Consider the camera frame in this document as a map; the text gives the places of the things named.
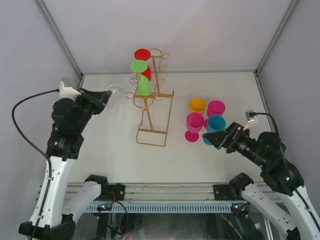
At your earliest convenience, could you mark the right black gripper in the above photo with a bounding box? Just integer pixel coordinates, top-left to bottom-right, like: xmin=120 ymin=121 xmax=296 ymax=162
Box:
xmin=202 ymin=120 xmax=267 ymax=168

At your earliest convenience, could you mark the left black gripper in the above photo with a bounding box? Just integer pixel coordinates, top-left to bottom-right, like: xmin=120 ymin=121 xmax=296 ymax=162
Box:
xmin=72 ymin=87 xmax=112 ymax=133

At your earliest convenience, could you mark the clear wine glass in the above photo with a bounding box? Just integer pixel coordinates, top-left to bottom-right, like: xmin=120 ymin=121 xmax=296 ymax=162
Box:
xmin=106 ymin=84 xmax=125 ymax=114
xmin=125 ymin=73 xmax=144 ymax=87

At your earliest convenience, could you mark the cyan plastic wine glass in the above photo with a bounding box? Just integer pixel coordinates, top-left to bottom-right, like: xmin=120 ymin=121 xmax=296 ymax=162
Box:
xmin=204 ymin=115 xmax=226 ymax=133

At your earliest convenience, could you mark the magenta wine glass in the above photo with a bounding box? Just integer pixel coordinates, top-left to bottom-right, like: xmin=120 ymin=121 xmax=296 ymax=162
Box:
xmin=184 ymin=112 xmax=205 ymax=143
xmin=203 ymin=100 xmax=226 ymax=129

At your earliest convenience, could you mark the orange plastic wine glass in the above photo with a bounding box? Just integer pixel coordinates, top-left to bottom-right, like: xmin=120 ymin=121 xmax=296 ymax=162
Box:
xmin=188 ymin=97 xmax=207 ymax=115

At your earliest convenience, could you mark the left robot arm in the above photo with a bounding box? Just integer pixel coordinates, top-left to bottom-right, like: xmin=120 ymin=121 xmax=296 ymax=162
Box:
xmin=18 ymin=88 xmax=113 ymax=240

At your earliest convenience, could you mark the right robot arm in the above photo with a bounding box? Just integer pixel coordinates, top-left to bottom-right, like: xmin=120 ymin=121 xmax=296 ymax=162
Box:
xmin=202 ymin=122 xmax=320 ymax=240

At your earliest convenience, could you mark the green plastic wine glass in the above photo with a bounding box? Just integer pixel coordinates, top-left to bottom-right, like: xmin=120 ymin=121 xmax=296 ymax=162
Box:
xmin=130 ymin=60 xmax=151 ymax=96

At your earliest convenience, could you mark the red plastic wine glass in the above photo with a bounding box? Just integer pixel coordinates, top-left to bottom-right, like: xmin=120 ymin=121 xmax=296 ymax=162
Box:
xmin=134 ymin=48 xmax=152 ymax=81

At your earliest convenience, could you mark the right green led board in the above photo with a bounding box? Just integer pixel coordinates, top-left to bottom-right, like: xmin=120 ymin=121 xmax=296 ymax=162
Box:
xmin=231 ymin=202 xmax=250 ymax=218

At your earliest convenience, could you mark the green led board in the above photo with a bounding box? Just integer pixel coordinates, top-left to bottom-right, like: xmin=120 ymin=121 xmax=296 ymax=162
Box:
xmin=231 ymin=202 xmax=250 ymax=218
xmin=97 ymin=203 xmax=113 ymax=212

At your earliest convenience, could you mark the left green led board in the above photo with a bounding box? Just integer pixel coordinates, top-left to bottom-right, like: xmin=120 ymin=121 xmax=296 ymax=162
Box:
xmin=97 ymin=203 xmax=113 ymax=212

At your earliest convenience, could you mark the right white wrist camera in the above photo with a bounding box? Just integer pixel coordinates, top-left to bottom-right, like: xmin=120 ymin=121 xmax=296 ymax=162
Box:
xmin=244 ymin=110 xmax=259 ymax=130

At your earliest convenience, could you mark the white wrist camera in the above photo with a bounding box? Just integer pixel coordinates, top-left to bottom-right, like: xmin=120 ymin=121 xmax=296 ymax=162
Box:
xmin=244 ymin=110 xmax=259 ymax=130
xmin=59 ymin=77 xmax=81 ymax=100

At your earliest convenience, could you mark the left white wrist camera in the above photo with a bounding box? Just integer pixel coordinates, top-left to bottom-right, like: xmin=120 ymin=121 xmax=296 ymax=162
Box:
xmin=59 ymin=77 xmax=81 ymax=100

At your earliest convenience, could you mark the right camera black cable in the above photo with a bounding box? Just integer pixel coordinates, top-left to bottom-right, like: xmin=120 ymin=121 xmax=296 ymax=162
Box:
xmin=251 ymin=112 xmax=320 ymax=226

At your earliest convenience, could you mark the camera black cable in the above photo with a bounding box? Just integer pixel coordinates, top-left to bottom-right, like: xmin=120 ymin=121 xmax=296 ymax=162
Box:
xmin=11 ymin=89 xmax=62 ymax=240
xmin=251 ymin=112 xmax=320 ymax=226

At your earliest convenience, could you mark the right black base bracket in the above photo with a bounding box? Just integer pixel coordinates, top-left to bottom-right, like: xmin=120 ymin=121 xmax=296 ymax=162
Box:
xmin=213 ymin=184 xmax=243 ymax=201

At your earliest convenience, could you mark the black base bracket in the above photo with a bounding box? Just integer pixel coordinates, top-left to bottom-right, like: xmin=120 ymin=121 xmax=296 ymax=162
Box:
xmin=97 ymin=183 xmax=126 ymax=201
xmin=213 ymin=184 xmax=243 ymax=201

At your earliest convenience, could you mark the gold wire glass rack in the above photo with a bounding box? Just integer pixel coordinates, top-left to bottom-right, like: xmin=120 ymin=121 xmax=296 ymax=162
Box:
xmin=125 ymin=48 xmax=175 ymax=148

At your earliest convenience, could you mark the left camera black cable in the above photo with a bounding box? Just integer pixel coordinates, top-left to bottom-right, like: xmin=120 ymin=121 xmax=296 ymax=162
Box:
xmin=11 ymin=89 xmax=62 ymax=240

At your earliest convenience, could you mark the blue slotted cable duct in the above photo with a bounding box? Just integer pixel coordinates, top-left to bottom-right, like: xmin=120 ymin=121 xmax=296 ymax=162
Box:
xmin=86 ymin=202 xmax=232 ymax=214

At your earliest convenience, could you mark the left black base bracket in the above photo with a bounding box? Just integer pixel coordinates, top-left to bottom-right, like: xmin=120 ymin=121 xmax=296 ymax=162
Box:
xmin=97 ymin=183 xmax=126 ymax=201

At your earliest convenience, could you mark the aluminium front rail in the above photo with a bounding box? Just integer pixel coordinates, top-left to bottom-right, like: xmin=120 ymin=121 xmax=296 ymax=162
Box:
xmin=37 ymin=182 xmax=282 ymax=202

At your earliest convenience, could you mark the left aluminium frame post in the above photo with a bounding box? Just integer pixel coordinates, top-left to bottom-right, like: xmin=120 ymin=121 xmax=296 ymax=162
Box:
xmin=33 ymin=0 xmax=83 ymax=79

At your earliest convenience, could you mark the aluminium frame post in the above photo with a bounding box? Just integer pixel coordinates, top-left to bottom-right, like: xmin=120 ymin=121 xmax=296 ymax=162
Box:
xmin=255 ymin=0 xmax=300 ymax=75
xmin=33 ymin=0 xmax=83 ymax=79

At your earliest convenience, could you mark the right aluminium frame post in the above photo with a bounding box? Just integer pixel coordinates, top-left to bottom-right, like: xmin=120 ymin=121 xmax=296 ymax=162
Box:
xmin=255 ymin=0 xmax=300 ymax=75

